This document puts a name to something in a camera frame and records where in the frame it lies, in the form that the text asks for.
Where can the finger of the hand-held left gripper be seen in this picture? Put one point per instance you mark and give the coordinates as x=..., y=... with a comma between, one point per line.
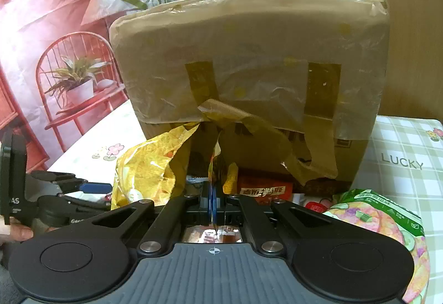
x=69, y=207
x=95, y=187

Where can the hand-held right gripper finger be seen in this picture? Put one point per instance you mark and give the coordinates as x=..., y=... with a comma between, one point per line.
x=207, y=205
x=215, y=207

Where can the yellow snack bag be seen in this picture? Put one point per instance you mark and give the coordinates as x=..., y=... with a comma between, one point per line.
x=148, y=165

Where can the taped cardboard box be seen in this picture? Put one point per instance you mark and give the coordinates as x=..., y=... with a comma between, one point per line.
x=249, y=58

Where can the person's left hand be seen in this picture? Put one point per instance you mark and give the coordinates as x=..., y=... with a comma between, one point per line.
x=20, y=233

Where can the orange snack packet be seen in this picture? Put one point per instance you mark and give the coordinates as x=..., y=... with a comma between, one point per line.
x=263, y=190

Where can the small red packet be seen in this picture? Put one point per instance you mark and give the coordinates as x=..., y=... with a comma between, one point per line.
x=316, y=206

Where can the green and pink snack bag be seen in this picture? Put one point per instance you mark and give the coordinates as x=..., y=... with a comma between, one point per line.
x=387, y=224

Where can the checked floral tablecloth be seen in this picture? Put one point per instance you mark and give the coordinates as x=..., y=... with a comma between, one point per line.
x=398, y=158

